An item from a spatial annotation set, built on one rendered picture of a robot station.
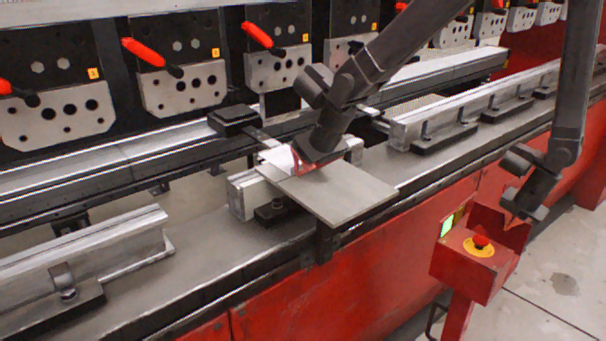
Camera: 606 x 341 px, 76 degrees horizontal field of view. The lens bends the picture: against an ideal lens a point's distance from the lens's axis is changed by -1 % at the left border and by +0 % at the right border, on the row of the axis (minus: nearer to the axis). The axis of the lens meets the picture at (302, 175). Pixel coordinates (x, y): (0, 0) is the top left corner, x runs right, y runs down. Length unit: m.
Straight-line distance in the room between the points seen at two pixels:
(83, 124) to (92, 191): 0.39
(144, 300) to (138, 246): 0.11
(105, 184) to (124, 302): 0.34
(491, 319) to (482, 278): 0.98
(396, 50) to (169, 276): 0.58
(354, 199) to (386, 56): 0.29
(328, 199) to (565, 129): 0.52
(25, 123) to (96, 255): 0.28
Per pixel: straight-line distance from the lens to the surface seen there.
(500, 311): 2.08
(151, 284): 0.82
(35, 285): 0.83
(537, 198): 1.05
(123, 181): 1.06
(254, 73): 0.78
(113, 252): 0.83
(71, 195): 1.04
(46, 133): 0.68
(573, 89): 0.99
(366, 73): 0.65
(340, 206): 0.75
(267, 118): 0.87
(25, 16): 0.65
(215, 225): 0.93
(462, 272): 1.08
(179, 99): 0.72
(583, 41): 0.98
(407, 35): 0.62
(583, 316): 2.24
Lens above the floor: 1.43
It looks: 31 degrees down
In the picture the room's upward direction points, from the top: straight up
